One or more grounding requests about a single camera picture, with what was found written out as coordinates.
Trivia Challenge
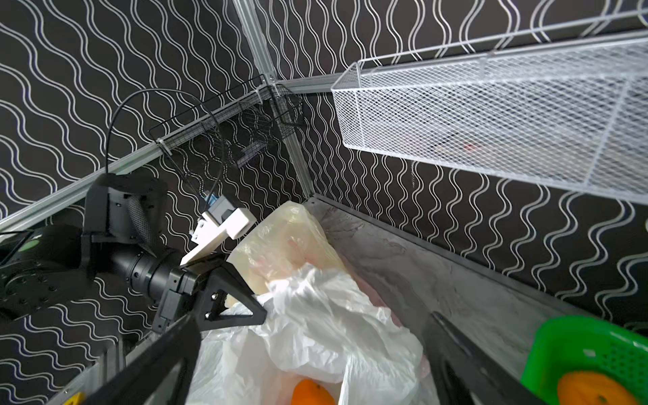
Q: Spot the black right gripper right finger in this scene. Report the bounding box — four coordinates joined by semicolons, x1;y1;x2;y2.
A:
424;312;543;404

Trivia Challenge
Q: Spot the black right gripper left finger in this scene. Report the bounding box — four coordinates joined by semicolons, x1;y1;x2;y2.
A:
84;315;201;405

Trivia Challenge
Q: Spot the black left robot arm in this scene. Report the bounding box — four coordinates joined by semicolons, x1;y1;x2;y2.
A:
1;171;267;333

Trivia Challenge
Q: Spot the aluminium corner post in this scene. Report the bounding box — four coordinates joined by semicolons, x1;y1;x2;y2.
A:
233;0;315;200

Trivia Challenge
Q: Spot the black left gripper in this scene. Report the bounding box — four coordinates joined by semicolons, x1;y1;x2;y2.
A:
150;252;268;333

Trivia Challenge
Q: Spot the pink plastic bag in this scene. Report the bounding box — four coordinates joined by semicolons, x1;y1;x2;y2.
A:
340;256;430;380

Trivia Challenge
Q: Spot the green plastic basket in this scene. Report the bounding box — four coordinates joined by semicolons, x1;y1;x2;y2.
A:
521;316;647;404

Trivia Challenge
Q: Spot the white plastic bag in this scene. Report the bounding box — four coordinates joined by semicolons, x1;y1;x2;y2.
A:
187;265;428;404

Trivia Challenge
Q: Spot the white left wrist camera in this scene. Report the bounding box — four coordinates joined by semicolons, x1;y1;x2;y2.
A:
181;194;257;267

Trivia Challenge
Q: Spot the orange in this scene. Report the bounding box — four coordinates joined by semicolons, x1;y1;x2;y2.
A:
290;380;337;405
557;371;641;405

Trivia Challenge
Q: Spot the black wire basket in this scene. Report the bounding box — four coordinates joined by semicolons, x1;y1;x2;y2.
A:
147;74;306;204

